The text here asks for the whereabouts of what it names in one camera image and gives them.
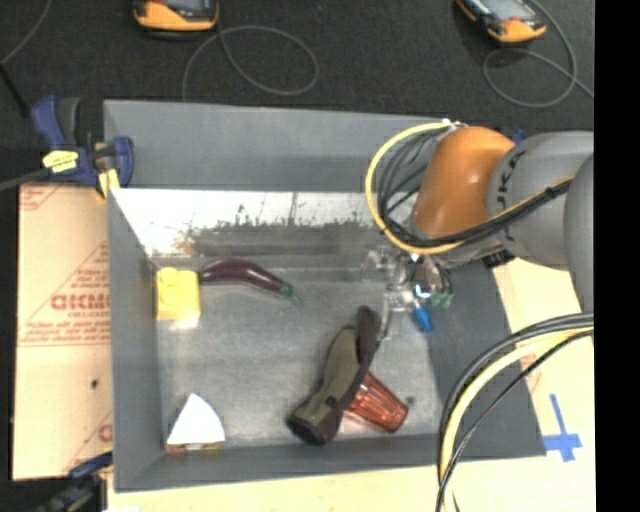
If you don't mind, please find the red clear plastic cup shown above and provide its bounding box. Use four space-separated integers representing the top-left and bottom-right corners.
346 371 411 435

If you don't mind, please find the brown cardboard board red print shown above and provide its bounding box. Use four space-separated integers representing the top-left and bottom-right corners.
10 181 115 482

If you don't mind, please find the yellow toy building block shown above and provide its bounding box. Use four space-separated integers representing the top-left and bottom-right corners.
154 266 203 322

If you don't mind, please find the purple toy eggplant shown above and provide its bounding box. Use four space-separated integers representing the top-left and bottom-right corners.
198 258 304 307

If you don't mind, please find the white wedge toy cake slice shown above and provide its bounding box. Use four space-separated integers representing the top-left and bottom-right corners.
165 392 227 450

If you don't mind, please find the clear plastic bottle blue cap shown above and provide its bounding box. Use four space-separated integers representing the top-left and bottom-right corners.
360 245 436 333

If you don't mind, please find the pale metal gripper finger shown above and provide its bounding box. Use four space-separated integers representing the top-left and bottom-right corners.
380 292 402 344

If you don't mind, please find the grey metal bin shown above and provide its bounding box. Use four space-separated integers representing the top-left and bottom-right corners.
102 99 548 492

